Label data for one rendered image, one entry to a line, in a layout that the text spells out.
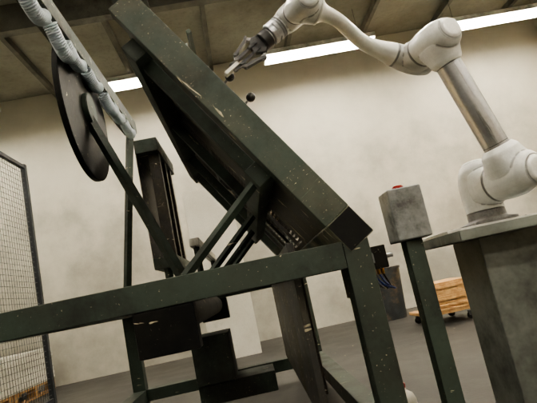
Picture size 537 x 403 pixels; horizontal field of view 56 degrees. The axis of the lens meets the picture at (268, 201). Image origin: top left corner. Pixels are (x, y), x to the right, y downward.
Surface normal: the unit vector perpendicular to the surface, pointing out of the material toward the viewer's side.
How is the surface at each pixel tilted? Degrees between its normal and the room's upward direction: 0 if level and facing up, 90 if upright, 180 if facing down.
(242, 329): 90
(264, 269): 90
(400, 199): 90
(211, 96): 90
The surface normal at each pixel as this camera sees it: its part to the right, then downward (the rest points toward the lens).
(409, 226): 0.04, -0.18
